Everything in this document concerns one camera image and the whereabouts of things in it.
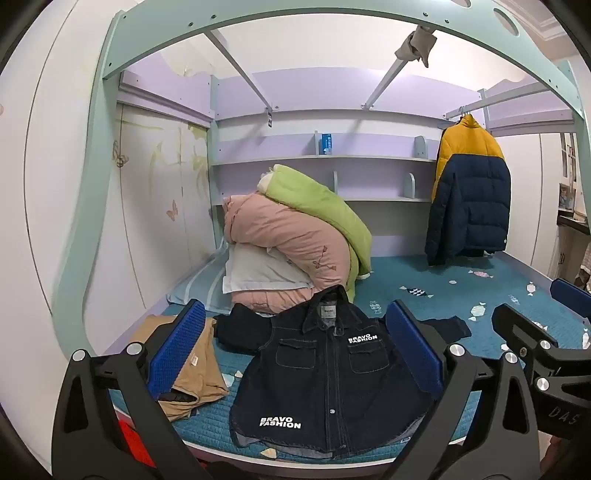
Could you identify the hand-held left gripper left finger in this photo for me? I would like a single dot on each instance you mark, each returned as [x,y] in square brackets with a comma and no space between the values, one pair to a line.
[178,350]

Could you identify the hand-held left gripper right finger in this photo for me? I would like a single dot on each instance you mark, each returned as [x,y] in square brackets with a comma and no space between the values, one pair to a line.
[413,346]

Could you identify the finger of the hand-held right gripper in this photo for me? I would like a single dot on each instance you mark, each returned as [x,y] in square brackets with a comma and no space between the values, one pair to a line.
[521,330]
[572,291]

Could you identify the tan pants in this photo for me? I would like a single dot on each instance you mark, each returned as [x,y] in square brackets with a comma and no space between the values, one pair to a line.
[198,374]

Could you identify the dark denim jacket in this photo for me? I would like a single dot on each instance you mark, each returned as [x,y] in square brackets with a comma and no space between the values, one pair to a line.
[318,383]

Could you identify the blue striped pillow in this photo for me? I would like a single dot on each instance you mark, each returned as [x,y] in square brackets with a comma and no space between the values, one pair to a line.
[203,286]

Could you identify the framed photo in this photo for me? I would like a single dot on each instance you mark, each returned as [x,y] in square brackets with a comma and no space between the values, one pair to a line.
[566,196]

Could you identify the red object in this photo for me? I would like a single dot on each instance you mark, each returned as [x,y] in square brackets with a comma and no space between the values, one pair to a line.
[134,443]

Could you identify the white pillow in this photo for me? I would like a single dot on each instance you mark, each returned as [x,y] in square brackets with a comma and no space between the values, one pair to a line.
[258,270]

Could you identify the yellow and navy puffer jacket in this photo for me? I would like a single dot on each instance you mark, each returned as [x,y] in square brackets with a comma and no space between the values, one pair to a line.
[471,194]

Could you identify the pink quilt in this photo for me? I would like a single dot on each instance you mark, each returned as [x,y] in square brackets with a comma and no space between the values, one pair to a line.
[295,235]

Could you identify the green quilt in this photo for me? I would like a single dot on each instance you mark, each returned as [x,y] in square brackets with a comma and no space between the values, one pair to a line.
[318,198]

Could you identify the small blue box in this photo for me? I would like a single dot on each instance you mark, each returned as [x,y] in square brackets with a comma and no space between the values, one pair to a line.
[328,143]

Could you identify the lavender shelf unit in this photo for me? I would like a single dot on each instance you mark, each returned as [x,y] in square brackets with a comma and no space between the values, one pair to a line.
[351,108]

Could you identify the grey cloth on slat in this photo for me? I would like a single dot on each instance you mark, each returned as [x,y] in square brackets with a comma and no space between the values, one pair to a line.
[415,46]

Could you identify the small butterfly wall sticker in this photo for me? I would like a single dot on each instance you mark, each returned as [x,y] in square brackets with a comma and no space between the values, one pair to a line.
[173,210]
[120,156]

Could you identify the teal loft bed frame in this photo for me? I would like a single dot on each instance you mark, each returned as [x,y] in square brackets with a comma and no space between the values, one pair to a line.
[104,120]

